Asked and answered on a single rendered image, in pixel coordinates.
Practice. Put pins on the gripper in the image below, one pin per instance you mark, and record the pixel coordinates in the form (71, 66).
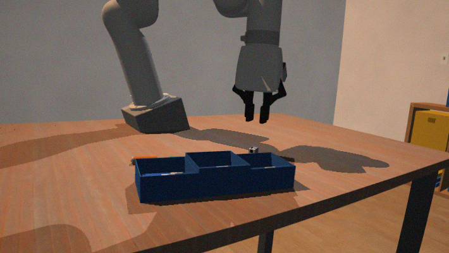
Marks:
(259, 69)

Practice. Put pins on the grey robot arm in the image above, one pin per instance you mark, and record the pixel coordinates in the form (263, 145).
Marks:
(122, 18)

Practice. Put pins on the dark blue rack of bins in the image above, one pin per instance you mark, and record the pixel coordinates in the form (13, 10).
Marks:
(210, 174)

